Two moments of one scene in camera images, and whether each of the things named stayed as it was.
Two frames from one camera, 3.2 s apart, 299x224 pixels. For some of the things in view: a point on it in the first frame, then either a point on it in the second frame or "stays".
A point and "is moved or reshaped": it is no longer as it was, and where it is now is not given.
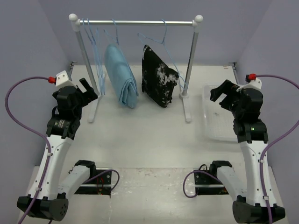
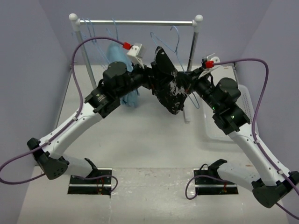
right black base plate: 208,185 stays
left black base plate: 100,185 stays
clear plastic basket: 218,122 stays
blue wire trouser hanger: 164,41 to 176,51
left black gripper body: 85,98 to 139,76
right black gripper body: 233,97 to 203,85
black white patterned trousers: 158,78 is moved or reshaped
